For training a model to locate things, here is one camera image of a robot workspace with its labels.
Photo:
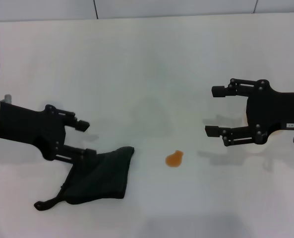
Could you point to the dark blue rag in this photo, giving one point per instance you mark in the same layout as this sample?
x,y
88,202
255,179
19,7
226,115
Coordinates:
x,y
104,178

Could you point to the orange brown liquid stain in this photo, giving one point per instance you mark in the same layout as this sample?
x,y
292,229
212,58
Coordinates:
x,y
174,160

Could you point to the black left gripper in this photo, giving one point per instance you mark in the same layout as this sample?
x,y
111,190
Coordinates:
x,y
27,126

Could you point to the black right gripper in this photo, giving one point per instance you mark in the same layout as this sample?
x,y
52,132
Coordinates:
x,y
273,109

